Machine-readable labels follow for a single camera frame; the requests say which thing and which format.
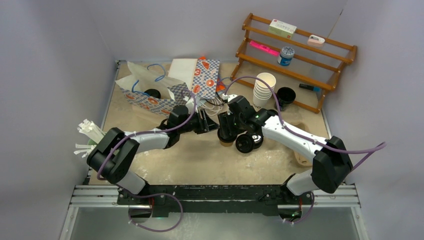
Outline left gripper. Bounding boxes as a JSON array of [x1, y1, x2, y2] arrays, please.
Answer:
[[177, 108, 220, 135]]

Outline black lid stack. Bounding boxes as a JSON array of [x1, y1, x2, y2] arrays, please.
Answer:
[[235, 134, 255, 154], [250, 133, 264, 149]]

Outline checkered paper bag blue handles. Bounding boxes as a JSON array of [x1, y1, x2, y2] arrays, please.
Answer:
[[115, 62, 193, 116]]

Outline brown paper cup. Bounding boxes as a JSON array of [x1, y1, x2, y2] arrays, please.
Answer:
[[219, 140, 234, 147]]

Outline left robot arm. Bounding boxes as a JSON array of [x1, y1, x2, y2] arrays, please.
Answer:
[[86, 105, 219, 205]]

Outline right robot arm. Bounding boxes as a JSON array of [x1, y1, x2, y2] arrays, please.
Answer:
[[218, 94, 353, 204]]

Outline stack of flat paper bags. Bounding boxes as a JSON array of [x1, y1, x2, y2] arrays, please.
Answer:
[[167, 57, 227, 116]]

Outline stack of white paper cups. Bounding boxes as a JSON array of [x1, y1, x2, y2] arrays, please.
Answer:
[[252, 72, 276, 109]]

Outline dark paper cup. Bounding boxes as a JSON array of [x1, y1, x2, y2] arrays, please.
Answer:
[[274, 87, 296, 111]]

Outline stack of pulp carriers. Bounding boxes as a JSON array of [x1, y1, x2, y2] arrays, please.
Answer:
[[290, 121, 313, 168]]

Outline pink highlighter pen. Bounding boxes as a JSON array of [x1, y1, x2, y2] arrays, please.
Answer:
[[249, 40, 280, 57]]

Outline black blue marker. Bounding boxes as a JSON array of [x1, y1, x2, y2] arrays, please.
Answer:
[[298, 83, 321, 92]]

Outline blue white jar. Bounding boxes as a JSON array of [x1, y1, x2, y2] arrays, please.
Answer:
[[277, 46, 295, 67]]

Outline wooden shelf rack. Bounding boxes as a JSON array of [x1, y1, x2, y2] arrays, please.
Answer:
[[230, 13, 358, 114]]

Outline wrapped white straws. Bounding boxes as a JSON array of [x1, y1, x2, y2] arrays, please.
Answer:
[[73, 119, 106, 158]]

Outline white green box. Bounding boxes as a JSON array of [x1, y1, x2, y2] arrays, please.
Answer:
[[267, 19, 297, 39]]

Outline white pink small device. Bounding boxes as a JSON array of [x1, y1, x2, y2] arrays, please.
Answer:
[[307, 34, 326, 48]]

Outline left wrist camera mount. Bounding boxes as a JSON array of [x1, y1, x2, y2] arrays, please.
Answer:
[[183, 96, 199, 114]]

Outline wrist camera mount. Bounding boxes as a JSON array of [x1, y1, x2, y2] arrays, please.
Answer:
[[221, 94, 238, 103], [183, 96, 199, 114]]

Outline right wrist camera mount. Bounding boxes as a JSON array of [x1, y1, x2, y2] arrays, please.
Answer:
[[221, 94, 238, 103]]

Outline black aluminium base frame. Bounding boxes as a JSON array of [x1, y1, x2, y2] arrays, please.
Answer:
[[70, 185, 360, 221]]

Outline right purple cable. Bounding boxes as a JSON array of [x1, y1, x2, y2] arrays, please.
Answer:
[[222, 76, 387, 226]]

